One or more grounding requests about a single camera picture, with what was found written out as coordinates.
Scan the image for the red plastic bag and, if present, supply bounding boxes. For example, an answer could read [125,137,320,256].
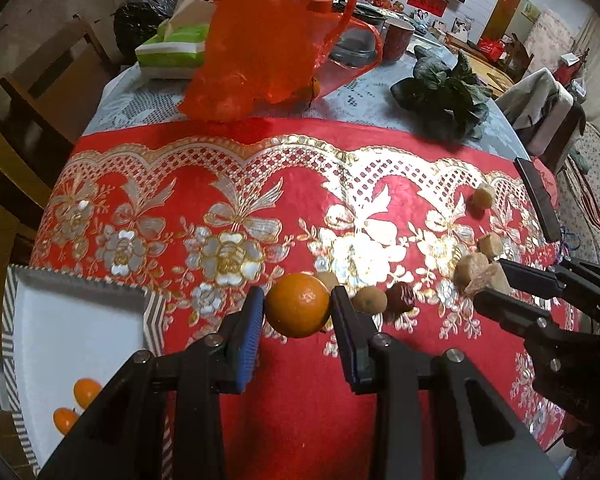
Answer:
[180,0,382,122]

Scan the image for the red embroidered table cloth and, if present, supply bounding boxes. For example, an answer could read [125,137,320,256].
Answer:
[29,116,581,480]

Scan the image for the small banana piece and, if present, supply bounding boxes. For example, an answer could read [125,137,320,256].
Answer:
[477,232,504,261]

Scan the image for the green tissue pack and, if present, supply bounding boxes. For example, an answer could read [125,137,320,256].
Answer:
[135,0,216,79]

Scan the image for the orange mandarin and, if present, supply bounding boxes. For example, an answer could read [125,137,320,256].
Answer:
[264,273,329,338]
[53,408,80,436]
[73,377,102,410]

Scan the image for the glass jar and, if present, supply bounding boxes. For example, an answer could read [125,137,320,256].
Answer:
[329,6,386,68]

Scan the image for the wooden chair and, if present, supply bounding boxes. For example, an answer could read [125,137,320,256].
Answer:
[0,15,117,166]

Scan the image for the black plastic bag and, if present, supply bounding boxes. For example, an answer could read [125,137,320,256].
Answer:
[114,0,178,60]

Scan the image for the large banana chunk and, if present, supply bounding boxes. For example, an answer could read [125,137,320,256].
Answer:
[464,262,513,299]

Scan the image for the red mug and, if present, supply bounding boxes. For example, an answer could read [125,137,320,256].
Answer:
[382,18,415,63]

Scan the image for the grey jacket on chair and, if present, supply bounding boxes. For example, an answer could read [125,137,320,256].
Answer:
[495,67,586,174]

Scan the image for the dark red date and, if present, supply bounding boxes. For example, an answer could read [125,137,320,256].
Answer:
[386,282,416,315]

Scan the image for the kiwi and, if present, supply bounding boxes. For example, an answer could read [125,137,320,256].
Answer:
[352,286,388,315]
[314,271,340,292]

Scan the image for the striped white tray box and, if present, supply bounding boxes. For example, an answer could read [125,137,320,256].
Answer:
[2,266,166,472]

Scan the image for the green leafy vegetables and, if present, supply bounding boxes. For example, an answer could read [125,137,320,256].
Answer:
[390,46,493,142]

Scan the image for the round banana slice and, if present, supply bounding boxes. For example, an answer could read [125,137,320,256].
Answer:
[453,252,490,290]

